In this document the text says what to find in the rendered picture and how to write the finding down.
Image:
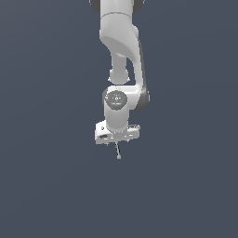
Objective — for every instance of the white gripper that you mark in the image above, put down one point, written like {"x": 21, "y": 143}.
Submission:
{"x": 102, "y": 136}

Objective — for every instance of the thin grey rod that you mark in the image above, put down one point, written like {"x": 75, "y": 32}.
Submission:
{"x": 117, "y": 151}

